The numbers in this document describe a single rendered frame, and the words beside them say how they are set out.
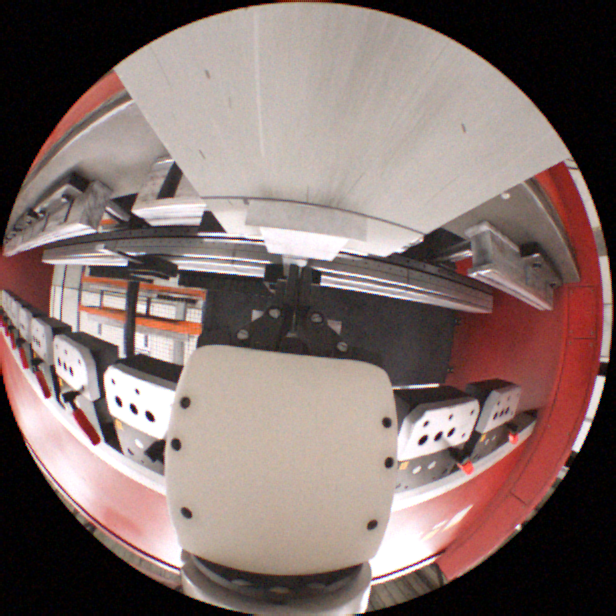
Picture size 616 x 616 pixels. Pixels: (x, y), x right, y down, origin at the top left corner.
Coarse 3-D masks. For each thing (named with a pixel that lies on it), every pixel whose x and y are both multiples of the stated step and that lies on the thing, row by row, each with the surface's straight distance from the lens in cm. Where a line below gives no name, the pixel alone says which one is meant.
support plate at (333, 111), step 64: (128, 64) 10; (192, 64) 9; (256, 64) 8; (320, 64) 8; (384, 64) 8; (448, 64) 8; (192, 128) 11; (256, 128) 10; (320, 128) 9; (384, 128) 9; (448, 128) 10; (512, 128) 10; (256, 192) 14; (320, 192) 13; (384, 192) 13; (448, 192) 13; (384, 256) 24
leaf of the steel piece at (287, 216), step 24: (264, 216) 14; (288, 216) 14; (312, 216) 14; (336, 216) 14; (360, 216) 15; (264, 240) 23; (288, 240) 21; (312, 240) 21; (336, 240) 20; (360, 240) 14
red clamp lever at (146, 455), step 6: (156, 444) 27; (162, 444) 28; (150, 450) 26; (156, 450) 26; (162, 450) 27; (144, 456) 26; (150, 456) 26; (156, 456) 26; (162, 456) 27; (150, 462) 26; (156, 462) 27; (162, 462) 27
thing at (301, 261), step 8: (288, 256) 26; (296, 256) 26; (288, 264) 31; (304, 264) 29; (264, 272) 42; (272, 272) 41; (280, 272) 41; (312, 272) 42; (320, 272) 42; (264, 280) 41; (272, 280) 41; (312, 280) 41; (320, 280) 42; (272, 288) 42
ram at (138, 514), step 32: (0, 352) 198; (32, 416) 109; (64, 416) 58; (64, 448) 76; (64, 480) 124; (96, 480) 66; (128, 480) 47; (160, 480) 37; (448, 480) 47; (480, 480) 66; (96, 512) 113; (128, 512) 67; (160, 512) 50; (416, 512) 50; (448, 512) 67; (480, 512) 112; (160, 544) 81; (384, 544) 62; (416, 544) 81; (448, 544) 131
